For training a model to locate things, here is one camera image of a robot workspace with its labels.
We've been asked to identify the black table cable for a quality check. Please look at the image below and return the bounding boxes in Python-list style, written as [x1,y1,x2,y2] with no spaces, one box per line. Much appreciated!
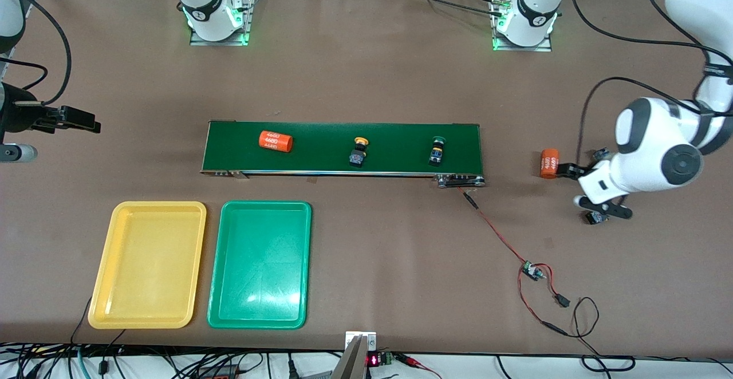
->
[395,0,505,18]

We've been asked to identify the green conveyor belt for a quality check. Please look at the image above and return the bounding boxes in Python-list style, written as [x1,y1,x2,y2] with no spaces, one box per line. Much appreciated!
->
[200,120,487,189]

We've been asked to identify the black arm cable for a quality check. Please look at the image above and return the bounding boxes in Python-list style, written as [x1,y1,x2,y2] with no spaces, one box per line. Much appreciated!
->
[567,0,733,165]
[0,0,72,106]

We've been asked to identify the tangled black cables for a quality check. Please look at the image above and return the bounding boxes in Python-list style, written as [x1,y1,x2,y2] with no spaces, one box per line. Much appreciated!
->
[0,342,344,379]

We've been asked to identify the orange cylinder printed 4680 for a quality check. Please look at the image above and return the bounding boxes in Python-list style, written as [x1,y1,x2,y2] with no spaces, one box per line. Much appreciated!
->
[258,130,294,153]
[541,148,560,180]

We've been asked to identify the teal cable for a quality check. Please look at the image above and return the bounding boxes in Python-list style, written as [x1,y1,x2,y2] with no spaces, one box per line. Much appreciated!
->
[74,346,92,379]

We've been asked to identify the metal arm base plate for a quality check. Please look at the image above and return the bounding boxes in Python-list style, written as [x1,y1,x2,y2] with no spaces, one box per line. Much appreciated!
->
[189,0,254,46]
[491,0,554,53]

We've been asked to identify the green plastic tray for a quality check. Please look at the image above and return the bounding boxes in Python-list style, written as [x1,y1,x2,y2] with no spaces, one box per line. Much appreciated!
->
[207,200,313,330]

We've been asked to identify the thin black cable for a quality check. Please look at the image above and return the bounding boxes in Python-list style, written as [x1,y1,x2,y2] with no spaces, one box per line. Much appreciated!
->
[70,297,93,346]

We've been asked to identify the thin black wire loop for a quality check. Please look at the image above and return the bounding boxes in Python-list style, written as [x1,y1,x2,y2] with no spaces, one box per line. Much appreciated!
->
[564,297,600,357]

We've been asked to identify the yellow plastic tray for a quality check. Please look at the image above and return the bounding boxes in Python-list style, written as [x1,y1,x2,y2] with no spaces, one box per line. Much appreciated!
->
[88,201,207,330]

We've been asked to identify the thick black cable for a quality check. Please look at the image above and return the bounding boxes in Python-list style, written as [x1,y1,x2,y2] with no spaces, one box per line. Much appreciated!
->
[495,355,733,379]

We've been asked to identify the thin red wire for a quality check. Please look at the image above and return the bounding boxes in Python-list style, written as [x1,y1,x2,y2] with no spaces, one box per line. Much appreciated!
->
[517,263,569,337]

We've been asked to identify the red clip lead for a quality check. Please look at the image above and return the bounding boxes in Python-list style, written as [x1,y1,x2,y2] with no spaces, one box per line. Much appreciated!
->
[398,354,443,379]

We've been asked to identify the red black twisted wire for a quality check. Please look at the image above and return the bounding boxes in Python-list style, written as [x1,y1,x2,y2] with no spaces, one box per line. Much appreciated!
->
[457,187,530,266]

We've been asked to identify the small metal bracket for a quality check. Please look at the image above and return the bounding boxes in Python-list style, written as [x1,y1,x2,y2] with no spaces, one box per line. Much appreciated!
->
[345,331,378,352]

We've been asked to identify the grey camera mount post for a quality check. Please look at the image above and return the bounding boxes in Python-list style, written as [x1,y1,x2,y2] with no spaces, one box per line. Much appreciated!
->
[330,335,371,379]

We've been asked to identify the black cable with plug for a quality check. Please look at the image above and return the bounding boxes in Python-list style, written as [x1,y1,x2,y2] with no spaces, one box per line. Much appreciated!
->
[100,329,127,375]

